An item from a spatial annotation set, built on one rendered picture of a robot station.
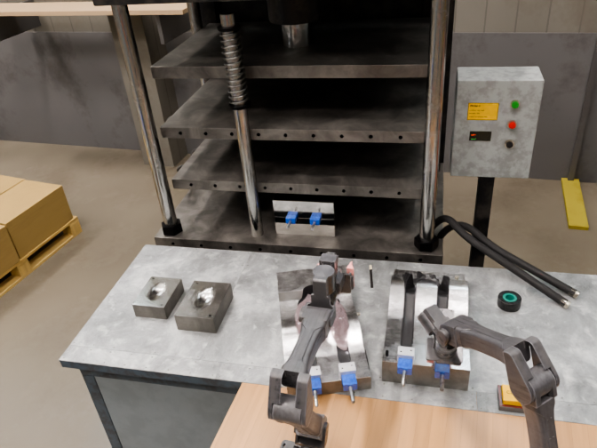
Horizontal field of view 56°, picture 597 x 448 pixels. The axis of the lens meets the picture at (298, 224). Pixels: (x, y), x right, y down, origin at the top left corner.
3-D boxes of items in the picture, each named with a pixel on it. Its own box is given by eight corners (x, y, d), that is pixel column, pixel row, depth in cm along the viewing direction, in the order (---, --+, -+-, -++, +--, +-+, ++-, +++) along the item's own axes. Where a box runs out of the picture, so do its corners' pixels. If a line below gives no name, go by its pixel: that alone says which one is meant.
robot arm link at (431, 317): (409, 324, 158) (421, 302, 149) (433, 312, 161) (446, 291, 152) (433, 358, 152) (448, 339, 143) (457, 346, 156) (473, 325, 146)
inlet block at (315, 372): (325, 412, 165) (324, 399, 162) (308, 413, 165) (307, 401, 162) (320, 377, 176) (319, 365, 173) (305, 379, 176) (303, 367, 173)
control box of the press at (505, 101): (497, 372, 277) (545, 83, 197) (434, 365, 284) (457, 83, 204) (494, 340, 295) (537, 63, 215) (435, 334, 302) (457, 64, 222)
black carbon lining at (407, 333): (449, 357, 173) (450, 335, 168) (396, 352, 177) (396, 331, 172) (448, 286, 201) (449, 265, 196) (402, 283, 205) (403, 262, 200)
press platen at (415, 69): (426, 77, 205) (427, 64, 203) (152, 78, 229) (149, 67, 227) (431, 28, 262) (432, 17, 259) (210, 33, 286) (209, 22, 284)
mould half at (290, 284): (370, 388, 174) (370, 364, 168) (288, 398, 173) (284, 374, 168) (346, 287, 216) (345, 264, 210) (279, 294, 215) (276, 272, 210)
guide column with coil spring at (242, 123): (269, 294, 271) (231, 14, 200) (258, 293, 272) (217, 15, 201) (272, 287, 275) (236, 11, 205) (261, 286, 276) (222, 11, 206)
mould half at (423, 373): (467, 390, 171) (472, 359, 163) (381, 380, 176) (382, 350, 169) (463, 286, 211) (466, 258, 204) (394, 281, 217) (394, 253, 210)
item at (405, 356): (411, 393, 164) (412, 380, 161) (394, 390, 165) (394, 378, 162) (414, 360, 174) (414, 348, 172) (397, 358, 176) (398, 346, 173)
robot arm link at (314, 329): (304, 300, 146) (263, 388, 122) (337, 304, 144) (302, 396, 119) (306, 334, 153) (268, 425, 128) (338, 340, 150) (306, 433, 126)
